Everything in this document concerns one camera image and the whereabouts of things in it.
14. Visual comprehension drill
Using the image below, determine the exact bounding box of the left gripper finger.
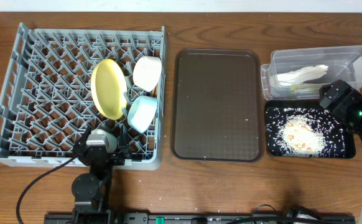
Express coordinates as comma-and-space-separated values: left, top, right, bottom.
118, 125, 130, 156
77, 126, 91, 147

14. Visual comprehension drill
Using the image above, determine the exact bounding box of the white cup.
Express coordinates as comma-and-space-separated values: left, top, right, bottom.
91, 129, 118, 154

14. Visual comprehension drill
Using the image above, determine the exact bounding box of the light blue bowl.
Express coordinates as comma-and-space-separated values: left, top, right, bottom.
128, 96, 158, 133

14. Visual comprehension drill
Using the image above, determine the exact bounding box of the white napkin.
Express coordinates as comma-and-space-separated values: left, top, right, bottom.
276, 65, 328, 86

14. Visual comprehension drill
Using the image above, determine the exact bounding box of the wooden chopstick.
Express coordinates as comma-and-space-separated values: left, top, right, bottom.
151, 86, 158, 98

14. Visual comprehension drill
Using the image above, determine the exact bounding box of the yellow plate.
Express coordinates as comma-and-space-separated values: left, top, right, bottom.
91, 59, 128, 120

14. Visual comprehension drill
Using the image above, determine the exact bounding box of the pink bowl with rice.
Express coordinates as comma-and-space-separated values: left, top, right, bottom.
132, 56, 162, 91

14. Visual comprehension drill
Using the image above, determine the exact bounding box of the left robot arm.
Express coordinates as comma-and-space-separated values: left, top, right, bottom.
69, 127, 129, 224

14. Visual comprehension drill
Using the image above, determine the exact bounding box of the grey dishwasher rack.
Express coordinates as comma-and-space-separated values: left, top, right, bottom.
0, 24, 167, 170

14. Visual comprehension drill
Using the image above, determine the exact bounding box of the clear plastic bin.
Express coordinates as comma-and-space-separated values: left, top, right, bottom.
261, 45, 362, 101

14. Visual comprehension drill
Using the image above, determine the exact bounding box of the black tray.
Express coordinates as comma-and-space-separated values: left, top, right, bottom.
264, 100, 356, 159

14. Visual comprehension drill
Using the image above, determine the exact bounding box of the spilled rice pile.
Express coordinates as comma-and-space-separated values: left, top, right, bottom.
275, 115, 327, 157

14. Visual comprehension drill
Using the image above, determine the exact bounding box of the dark brown serving tray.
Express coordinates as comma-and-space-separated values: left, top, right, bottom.
170, 49, 264, 162

